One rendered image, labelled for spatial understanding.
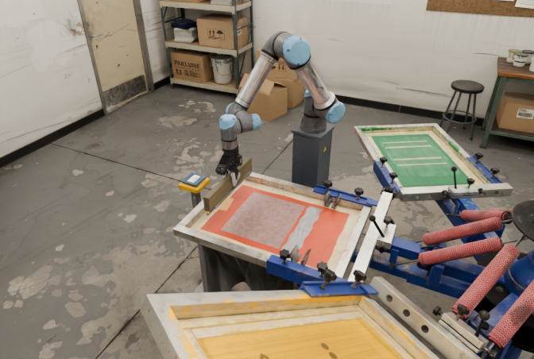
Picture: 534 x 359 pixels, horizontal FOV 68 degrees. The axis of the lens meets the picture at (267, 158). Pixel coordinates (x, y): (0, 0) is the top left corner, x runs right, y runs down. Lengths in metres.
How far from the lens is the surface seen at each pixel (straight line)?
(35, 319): 3.14
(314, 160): 2.24
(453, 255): 1.67
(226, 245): 1.77
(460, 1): 5.20
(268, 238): 1.84
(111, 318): 2.94
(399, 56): 5.40
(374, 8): 5.33
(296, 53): 1.78
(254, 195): 2.10
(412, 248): 1.77
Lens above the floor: 2.19
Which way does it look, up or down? 31 degrees down
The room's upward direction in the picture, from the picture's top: straight up
